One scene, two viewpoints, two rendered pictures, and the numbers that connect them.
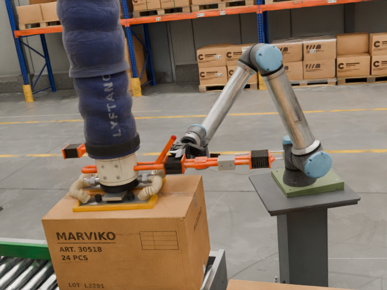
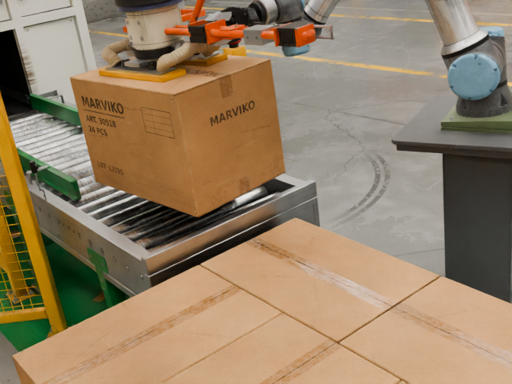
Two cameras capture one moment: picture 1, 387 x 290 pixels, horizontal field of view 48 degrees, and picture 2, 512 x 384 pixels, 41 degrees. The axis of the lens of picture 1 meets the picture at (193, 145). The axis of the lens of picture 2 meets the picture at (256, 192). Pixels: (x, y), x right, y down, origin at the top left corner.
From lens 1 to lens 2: 127 cm
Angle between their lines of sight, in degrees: 34
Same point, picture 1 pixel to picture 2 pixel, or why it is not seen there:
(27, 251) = not seen: hidden behind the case
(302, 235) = (468, 199)
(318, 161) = (468, 70)
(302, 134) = (446, 19)
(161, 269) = (164, 162)
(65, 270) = (93, 145)
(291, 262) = (447, 239)
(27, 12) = not seen: outside the picture
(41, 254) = not seen: hidden behind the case
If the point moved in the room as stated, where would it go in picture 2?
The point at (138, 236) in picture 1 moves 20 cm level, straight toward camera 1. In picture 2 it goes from (140, 113) to (104, 135)
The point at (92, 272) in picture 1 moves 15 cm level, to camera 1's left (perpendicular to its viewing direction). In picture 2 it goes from (112, 152) to (82, 148)
